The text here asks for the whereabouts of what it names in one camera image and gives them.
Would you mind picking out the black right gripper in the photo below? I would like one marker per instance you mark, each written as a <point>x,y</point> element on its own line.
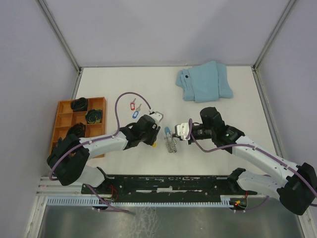
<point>190,141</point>

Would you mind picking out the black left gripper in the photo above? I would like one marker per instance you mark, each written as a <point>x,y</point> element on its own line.
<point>155,130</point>

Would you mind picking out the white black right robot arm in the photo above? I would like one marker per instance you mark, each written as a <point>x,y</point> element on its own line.
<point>295,186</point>

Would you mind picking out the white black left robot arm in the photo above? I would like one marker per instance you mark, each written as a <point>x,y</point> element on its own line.
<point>68,161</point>

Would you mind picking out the key with red tag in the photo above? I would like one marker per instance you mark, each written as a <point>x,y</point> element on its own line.
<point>132,105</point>

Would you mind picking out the light blue folded cloth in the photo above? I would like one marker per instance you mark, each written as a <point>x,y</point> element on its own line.
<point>204,83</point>

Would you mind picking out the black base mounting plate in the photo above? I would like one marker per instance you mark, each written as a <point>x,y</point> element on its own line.
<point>214,185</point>

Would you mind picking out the orange compartment tray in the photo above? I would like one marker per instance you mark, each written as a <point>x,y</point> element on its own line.
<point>66,118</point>

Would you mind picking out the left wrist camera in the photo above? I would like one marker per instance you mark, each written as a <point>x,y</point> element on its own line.
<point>156,116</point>

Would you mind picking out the aluminium frame rail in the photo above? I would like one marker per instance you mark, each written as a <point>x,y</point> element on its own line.
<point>287,71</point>

